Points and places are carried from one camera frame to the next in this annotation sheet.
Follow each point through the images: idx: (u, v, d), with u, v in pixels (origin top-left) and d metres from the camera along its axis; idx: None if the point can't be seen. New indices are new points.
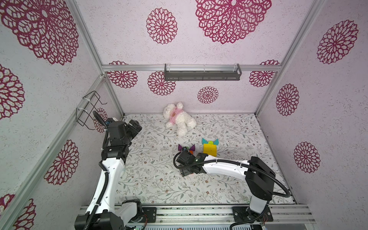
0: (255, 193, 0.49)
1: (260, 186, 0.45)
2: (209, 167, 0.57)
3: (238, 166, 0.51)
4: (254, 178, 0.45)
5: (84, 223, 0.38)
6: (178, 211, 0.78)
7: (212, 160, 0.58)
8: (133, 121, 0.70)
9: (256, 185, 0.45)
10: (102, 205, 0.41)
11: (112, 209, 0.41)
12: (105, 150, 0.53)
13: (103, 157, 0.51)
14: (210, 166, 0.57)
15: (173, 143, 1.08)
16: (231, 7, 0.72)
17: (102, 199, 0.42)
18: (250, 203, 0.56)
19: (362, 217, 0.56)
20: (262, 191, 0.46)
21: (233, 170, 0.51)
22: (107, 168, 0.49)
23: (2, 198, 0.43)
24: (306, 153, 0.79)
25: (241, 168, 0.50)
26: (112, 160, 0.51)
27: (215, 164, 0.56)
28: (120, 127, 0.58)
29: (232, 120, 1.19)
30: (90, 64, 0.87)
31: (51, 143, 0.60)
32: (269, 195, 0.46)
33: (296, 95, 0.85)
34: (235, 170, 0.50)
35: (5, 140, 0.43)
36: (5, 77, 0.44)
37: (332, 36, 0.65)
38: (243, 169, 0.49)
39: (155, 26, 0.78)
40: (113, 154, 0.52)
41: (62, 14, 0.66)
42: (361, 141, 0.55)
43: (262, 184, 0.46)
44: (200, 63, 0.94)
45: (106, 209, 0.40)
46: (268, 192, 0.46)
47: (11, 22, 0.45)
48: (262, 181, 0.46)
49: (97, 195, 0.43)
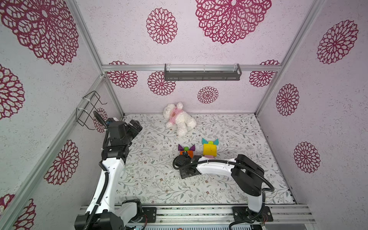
0: (244, 189, 0.51)
1: (247, 181, 0.48)
2: (202, 167, 0.61)
3: (226, 164, 0.54)
4: (239, 173, 0.48)
5: (84, 223, 0.38)
6: (178, 211, 0.78)
7: (204, 160, 0.62)
8: (133, 121, 0.70)
9: (242, 180, 0.47)
10: (102, 205, 0.41)
11: (112, 210, 0.43)
12: (105, 150, 0.53)
13: (103, 157, 0.51)
14: (203, 166, 0.61)
15: (173, 143, 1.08)
16: (231, 7, 0.72)
17: (102, 199, 0.42)
18: (248, 203, 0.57)
19: (362, 217, 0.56)
20: (249, 187, 0.48)
21: (221, 168, 0.54)
22: (107, 168, 0.49)
23: (2, 198, 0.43)
24: (305, 153, 0.80)
25: (229, 166, 0.53)
26: (112, 159, 0.51)
27: (207, 164, 0.60)
28: (120, 127, 0.58)
29: (232, 120, 1.19)
30: (90, 64, 0.87)
31: (52, 143, 0.60)
32: (256, 190, 0.48)
33: (296, 96, 0.85)
34: (224, 168, 0.53)
35: (5, 141, 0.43)
36: (5, 77, 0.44)
37: (332, 36, 0.65)
38: (230, 166, 0.52)
39: (155, 26, 0.78)
40: (113, 154, 0.52)
41: (62, 14, 0.66)
42: (362, 141, 0.55)
43: (248, 179, 0.48)
44: (200, 63, 0.94)
45: (106, 209, 0.40)
46: (255, 188, 0.48)
47: (11, 22, 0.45)
48: (248, 177, 0.49)
49: (97, 195, 0.43)
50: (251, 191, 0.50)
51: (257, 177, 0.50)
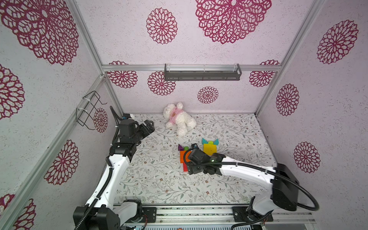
0: (276, 201, 0.47)
1: (288, 196, 0.42)
2: (227, 170, 0.54)
3: (263, 172, 0.47)
4: (281, 186, 0.42)
5: (81, 214, 0.38)
6: (178, 211, 0.78)
7: (233, 162, 0.54)
8: (148, 122, 0.70)
9: (281, 194, 0.42)
10: (101, 200, 0.41)
11: (110, 206, 0.43)
12: (114, 146, 0.55)
13: (110, 152, 0.53)
14: (230, 168, 0.53)
15: (173, 143, 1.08)
16: (231, 7, 0.72)
17: (102, 193, 0.43)
18: (253, 203, 0.66)
19: (363, 217, 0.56)
20: (288, 202, 0.43)
21: (255, 176, 0.48)
22: (113, 164, 0.50)
23: (2, 198, 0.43)
24: (306, 153, 0.79)
25: (266, 175, 0.46)
26: (119, 156, 0.52)
27: (235, 167, 0.53)
28: (129, 124, 0.58)
29: (232, 120, 1.19)
30: (90, 64, 0.87)
31: (52, 143, 0.60)
32: (294, 206, 0.43)
33: (296, 95, 0.85)
34: (259, 176, 0.47)
35: (5, 141, 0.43)
36: (5, 77, 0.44)
37: (332, 36, 0.65)
38: (269, 177, 0.46)
39: (155, 26, 0.78)
40: (120, 151, 0.53)
41: (62, 14, 0.66)
42: (362, 141, 0.55)
43: (289, 194, 0.43)
44: (200, 63, 0.94)
45: (105, 203, 0.41)
46: (293, 203, 0.43)
47: (11, 22, 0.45)
48: (290, 190, 0.43)
49: (98, 189, 0.43)
50: (285, 205, 0.45)
51: (294, 190, 0.46)
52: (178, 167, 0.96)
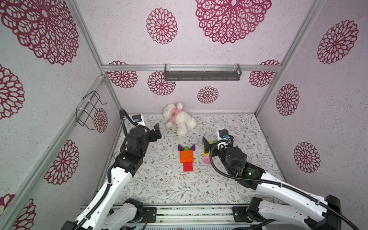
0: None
1: None
2: (267, 188, 0.49)
3: (314, 202, 0.43)
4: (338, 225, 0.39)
5: None
6: (178, 211, 0.78)
7: (278, 183, 0.49)
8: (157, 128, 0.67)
9: None
10: (90, 220, 0.39)
11: (97, 229, 0.41)
12: (119, 157, 0.52)
13: (114, 164, 0.51)
14: (270, 187, 0.48)
15: (173, 143, 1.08)
16: (231, 7, 0.72)
17: (93, 212, 0.41)
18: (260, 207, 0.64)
19: (363, 217, 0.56)
20: None
21: (304, 204, 0.43)
22: (112, 178, 0.47)
23: (2, 198, 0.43)
24: (306, 153, 0.79)
25: (317, 205, 0.42)
26: (120, 171, 0.49)
27: (278, 187, 0.48)
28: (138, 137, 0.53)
29: (232, 120, 1.19)
30: (90, 64, 0.87)
31: (52, 143, 0.60)
32: None
33: (296, 96, 0.85)
34: (308, 205, 0.43)
35: (5, 141, 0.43)
36: (5, 77, 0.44)
37: (332, 36, 0.65)
38: (319, 208, 0.42)
39: (155, 26, 0.78)
40: (124, 164, 0.51)
41: (62, 14, 0.66)
42: (362, 141, 0.55)
43: None
44: (200, 63, 0.94)
45: (92, 225, 0.39)
46: None
47: (12, 22, 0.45)
48: None
49: (90, 205, 0.42)
50: None
51: None
52: (178, 167, 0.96)
